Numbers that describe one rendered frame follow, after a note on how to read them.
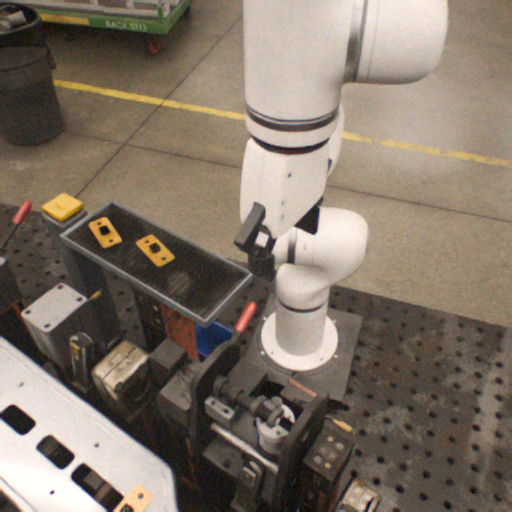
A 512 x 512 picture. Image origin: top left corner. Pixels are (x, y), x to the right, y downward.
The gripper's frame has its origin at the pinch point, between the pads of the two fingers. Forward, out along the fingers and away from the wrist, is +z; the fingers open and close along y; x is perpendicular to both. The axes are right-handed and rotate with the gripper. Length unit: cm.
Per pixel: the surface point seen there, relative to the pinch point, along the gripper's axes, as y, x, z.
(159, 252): -9.6, -33.4, 28.4
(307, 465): 7.0, 10.0, 33.1
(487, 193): -229, -6, 145
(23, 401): 22, -40, 45
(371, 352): -45, 2, 75
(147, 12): -253, -287, 114
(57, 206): -7, -60, 29
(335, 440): 1.5, 11.5, 32.8
